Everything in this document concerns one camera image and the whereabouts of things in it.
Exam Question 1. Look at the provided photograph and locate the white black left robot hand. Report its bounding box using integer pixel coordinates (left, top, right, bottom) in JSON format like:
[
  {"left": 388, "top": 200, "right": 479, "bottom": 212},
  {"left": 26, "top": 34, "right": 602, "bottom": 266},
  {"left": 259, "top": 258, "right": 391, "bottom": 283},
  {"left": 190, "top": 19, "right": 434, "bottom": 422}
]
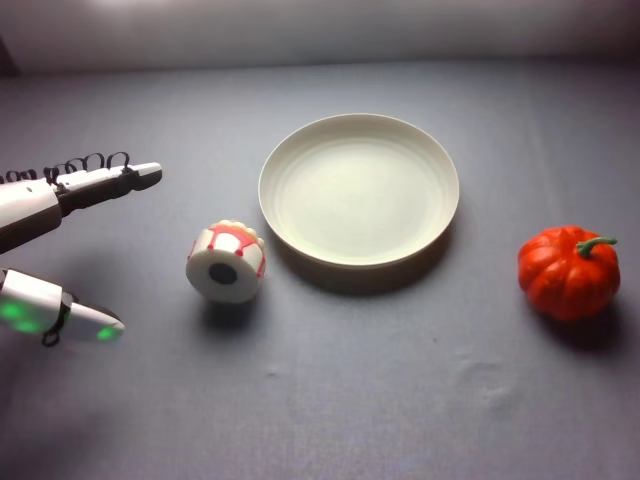
[{"left": 0, "top": 151, "right": 164, "bottom": 348}]

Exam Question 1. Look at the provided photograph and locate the toy strawberry cream cake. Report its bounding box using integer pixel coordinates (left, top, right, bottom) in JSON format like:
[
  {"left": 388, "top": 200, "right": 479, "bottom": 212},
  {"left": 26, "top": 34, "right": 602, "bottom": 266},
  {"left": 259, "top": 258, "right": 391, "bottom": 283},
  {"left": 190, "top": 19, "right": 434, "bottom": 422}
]
[{"left": 185, "top": 218, "right": 267, "bottom": 305}]

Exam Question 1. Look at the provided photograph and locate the round white plate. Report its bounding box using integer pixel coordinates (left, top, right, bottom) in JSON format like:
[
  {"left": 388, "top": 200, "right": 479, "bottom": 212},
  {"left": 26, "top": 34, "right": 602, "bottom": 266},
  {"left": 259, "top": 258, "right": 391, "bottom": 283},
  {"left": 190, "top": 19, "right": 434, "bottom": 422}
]
[{"left": 257, "top": 112, "right": 461, "bottom": 269}]

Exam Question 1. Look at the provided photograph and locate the orange toy pumpkin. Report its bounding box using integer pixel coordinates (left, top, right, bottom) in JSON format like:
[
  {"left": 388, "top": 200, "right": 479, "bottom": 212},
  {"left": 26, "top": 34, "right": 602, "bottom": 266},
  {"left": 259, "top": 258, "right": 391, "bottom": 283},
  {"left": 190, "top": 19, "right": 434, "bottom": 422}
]
[{"left": 517, "top": 224, "right": 622, "bottom": 323}]

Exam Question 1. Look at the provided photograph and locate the grey table cloth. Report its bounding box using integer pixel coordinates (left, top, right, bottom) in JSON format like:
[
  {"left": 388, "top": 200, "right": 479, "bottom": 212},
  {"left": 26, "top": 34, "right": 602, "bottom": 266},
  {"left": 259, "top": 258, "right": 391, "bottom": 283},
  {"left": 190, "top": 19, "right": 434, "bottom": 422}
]
[{"left": 0, "top": 59, "right": 640, "bottom": 480}]

